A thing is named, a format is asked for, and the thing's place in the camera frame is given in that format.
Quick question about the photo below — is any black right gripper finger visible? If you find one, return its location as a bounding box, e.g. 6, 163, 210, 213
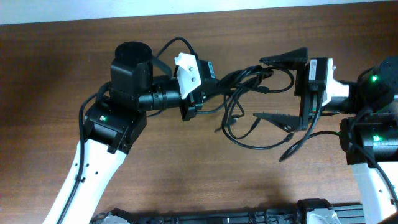
253, 113, 302, 133
259, 47, 308, 70

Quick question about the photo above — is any black cable bundle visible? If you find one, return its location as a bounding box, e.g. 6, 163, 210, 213
195, 64, 295, 151

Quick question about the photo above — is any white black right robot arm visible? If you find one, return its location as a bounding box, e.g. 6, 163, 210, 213
257, 47, 397, 223

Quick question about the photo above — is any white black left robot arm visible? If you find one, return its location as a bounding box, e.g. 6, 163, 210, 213
45, 41, 217, 223

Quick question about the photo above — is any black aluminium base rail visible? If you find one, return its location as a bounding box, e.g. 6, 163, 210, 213
90, 198, 366, 224

